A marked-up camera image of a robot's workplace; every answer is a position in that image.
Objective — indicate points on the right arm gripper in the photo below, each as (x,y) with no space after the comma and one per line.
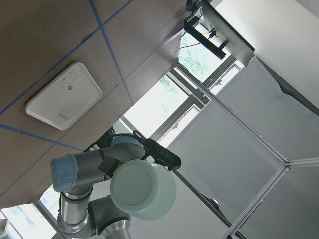
(160,154)

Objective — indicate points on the green cup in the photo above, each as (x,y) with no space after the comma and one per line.
(143,189)

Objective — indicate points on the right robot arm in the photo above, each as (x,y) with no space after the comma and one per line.
(101,190)

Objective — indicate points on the cream plastic tray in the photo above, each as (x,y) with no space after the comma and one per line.
(66,98)

